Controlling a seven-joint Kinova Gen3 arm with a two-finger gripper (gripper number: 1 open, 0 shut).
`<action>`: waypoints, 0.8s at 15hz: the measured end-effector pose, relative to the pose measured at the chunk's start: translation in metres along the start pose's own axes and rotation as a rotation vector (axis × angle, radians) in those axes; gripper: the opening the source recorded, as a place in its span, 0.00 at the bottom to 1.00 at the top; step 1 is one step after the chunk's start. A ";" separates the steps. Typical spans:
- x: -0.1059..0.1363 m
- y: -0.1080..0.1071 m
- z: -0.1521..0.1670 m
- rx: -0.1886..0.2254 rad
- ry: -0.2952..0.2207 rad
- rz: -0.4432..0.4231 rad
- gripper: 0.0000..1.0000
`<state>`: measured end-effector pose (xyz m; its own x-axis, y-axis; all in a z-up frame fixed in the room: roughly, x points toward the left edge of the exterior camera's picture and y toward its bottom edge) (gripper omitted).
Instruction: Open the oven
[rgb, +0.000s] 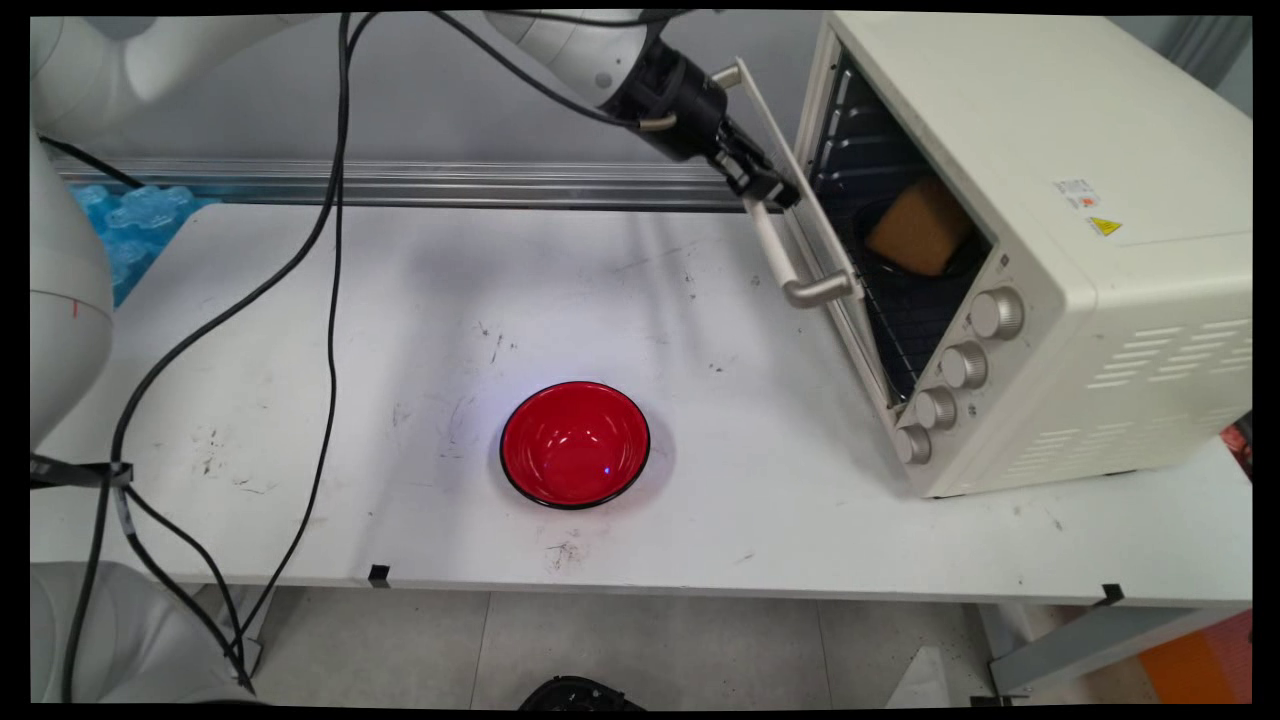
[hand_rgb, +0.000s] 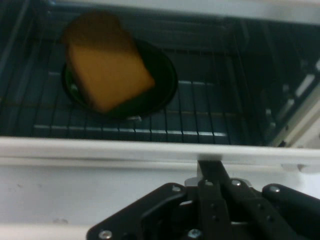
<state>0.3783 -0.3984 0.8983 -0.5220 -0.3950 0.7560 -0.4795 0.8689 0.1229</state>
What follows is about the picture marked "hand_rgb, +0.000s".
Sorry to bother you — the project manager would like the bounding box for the cream toaster oven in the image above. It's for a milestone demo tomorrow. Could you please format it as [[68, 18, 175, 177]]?
[[0, 0, 320, 151]]

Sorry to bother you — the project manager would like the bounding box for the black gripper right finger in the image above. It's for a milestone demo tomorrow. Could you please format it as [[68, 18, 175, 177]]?
[[212, 159, 320, 240]]

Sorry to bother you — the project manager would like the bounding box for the orange bread slice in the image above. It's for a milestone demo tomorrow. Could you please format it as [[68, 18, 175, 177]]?
[[61, 10, 156, 114]]

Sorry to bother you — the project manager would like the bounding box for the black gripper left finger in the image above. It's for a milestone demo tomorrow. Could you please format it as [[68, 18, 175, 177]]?
[[86, 159, 234, 240]]

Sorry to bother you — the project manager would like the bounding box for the black round plate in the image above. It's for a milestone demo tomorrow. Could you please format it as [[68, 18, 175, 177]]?
[[60, 39, 179, 120]]

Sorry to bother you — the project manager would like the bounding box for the wire oven rack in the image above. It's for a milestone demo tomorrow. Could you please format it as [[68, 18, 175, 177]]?
[[0, 37, 253, 145]]

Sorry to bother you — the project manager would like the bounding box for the glass oven door with handle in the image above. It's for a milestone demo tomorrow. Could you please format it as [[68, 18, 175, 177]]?
[[0, 136, 320, 240]]

